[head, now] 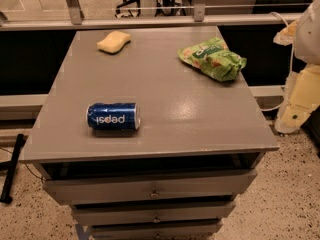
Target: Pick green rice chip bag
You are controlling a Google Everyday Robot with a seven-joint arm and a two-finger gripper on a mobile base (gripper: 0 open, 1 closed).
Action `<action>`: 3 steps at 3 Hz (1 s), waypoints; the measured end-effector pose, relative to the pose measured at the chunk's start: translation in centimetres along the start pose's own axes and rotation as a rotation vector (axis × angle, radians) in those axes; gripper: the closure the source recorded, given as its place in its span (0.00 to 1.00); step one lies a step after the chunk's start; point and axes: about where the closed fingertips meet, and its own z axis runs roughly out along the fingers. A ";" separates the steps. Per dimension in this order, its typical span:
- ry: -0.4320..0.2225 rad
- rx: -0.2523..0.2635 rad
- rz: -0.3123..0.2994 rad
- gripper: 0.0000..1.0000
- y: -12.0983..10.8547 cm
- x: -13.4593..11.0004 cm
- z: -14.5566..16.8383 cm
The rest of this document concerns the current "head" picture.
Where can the green rice chip bag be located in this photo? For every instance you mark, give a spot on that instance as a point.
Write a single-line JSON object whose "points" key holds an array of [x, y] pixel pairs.
{"points": [[214, 59]]}

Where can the grey drawer cabinet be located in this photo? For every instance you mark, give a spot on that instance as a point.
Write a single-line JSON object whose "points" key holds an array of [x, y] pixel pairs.
{"points": [[188, 122]]}

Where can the blue pepsi can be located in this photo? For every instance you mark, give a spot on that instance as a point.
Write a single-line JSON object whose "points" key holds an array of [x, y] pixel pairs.
{"points": [[115, 116]]}

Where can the top grey drawer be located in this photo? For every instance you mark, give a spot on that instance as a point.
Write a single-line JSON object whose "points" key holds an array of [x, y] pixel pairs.
{"points": [[151, 187]]}

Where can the middle grey drawer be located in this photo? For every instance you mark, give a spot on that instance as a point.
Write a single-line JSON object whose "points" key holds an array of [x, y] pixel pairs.
{"points": [[153, 213]]}

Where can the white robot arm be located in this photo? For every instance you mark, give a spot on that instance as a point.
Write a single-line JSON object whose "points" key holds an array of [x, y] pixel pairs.
{"points": [[302, 90]]}

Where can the grey drawer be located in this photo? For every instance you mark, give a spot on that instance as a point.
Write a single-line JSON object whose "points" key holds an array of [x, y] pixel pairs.
{"points": [[160, 231], [153, 213], [151, 187]]}

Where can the black office chair base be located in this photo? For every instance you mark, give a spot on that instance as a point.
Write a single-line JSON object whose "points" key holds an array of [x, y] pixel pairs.
{"points": [[128, 4]]}

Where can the bottom grey drawer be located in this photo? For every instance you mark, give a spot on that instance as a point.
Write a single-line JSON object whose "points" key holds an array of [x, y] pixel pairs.
{"points": [[160, 231]]}

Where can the grey metal railing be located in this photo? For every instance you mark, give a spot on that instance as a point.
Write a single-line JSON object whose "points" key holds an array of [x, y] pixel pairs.
{"points": [[18, 15]]}

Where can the yellow sponge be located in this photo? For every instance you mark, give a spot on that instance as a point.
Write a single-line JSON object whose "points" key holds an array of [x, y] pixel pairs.
{"points": [[114, 42]]}

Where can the black metal stand leg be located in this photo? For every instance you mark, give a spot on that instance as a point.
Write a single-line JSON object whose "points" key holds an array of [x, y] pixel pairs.
{"points": [[10, 168]]}

